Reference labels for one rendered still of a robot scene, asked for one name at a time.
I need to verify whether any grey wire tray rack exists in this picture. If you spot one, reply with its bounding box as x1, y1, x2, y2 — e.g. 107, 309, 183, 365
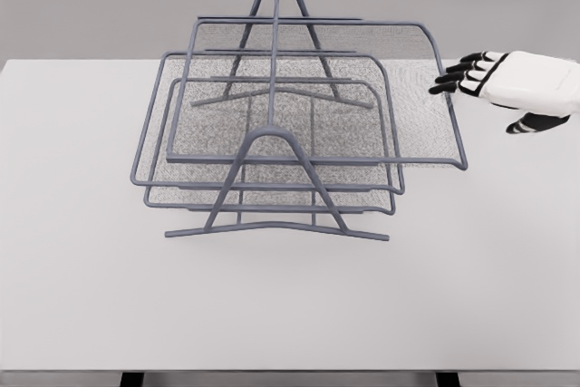
164, 0, 391, 242

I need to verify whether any wide grey mesh tray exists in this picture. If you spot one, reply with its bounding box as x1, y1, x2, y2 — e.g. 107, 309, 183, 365
166, 17, 469, 174

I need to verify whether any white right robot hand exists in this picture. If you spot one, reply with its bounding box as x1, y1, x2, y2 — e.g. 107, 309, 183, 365
429, 49, 580, 135

